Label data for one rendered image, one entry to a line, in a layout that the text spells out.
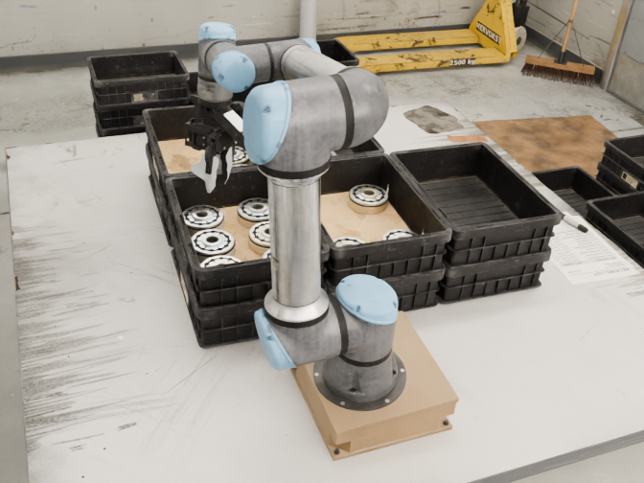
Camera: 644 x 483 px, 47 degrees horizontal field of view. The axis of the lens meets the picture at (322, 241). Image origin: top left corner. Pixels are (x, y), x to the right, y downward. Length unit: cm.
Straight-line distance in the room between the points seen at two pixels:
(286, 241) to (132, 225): 97
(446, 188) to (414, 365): 69
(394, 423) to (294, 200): 53
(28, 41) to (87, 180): 273
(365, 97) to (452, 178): 105
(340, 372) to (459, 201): 76
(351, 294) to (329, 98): 40
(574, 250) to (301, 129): 126
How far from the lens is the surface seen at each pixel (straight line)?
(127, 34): 504
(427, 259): 176
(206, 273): 156
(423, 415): 152
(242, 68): 147
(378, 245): 165
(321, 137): 111
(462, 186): 213
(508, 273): 192
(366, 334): 137
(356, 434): 147
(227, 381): 163
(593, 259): 219
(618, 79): 525
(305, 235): 120
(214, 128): 163
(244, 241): 181
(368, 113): 113
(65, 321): 183
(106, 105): 333
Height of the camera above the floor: 187
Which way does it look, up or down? 35 degrees down
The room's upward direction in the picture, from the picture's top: 4 degrees clockwise
